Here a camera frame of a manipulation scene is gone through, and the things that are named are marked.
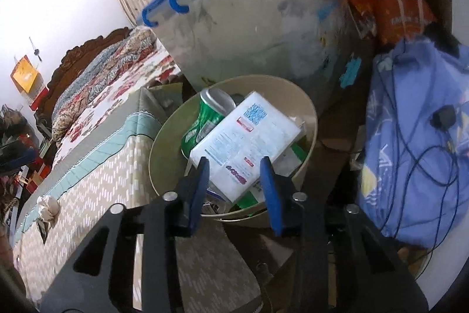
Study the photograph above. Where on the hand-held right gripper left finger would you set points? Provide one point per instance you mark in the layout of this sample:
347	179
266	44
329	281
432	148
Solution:
196	195

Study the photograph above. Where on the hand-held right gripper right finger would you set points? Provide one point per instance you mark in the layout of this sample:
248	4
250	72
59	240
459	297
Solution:
273	195

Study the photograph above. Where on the green white snack packet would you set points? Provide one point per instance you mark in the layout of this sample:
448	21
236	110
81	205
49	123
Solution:
252	197

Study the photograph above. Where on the beige round bin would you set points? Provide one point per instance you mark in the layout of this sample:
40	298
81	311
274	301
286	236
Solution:
165	151

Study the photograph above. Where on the white blue tissue pack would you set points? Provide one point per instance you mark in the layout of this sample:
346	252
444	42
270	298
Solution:
249	140

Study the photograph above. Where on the green soda can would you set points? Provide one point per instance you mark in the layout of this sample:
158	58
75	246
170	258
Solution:
205	115

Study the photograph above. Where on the grey teal quilted blanket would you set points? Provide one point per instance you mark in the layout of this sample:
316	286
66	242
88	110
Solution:
110	151

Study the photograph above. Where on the floral bedsheet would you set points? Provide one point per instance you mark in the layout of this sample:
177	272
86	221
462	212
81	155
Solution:
154	71

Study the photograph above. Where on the blue printed cloth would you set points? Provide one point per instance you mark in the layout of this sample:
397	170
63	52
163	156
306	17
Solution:
403	151

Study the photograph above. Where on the crumpled white tissue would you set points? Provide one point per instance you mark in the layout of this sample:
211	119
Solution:
49	208

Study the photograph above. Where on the folded patchwork quilt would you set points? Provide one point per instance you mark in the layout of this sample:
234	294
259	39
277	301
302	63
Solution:
91	89

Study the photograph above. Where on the clear storage bin blue lid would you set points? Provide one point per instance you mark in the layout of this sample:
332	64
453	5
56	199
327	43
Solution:
256	23

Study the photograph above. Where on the carved wooden headboard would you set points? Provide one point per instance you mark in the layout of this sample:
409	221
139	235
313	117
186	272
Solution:
80	56

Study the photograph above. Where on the cluttered metal shelf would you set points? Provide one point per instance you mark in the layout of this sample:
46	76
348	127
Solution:
14	148

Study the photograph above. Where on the black plug adapter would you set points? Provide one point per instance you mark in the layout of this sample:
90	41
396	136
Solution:
443	117

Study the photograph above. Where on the red printed packet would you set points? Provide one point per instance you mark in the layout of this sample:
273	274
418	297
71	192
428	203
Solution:
361	5

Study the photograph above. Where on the orange snack packet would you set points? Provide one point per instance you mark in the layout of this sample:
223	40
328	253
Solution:
399	19

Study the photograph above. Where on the yellow wall poster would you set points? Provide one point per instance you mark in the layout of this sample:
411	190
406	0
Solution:
24	74

